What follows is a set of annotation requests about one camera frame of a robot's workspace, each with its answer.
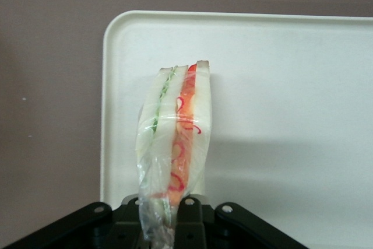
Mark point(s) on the triangle sandwich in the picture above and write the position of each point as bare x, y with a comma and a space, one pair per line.
169, 115

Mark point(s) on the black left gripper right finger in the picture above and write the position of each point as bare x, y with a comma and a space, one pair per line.
233, 225

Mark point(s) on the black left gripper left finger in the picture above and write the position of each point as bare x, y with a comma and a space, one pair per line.
87, 225

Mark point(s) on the cream plastic tray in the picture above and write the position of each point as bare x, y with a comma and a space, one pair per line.
277, 85

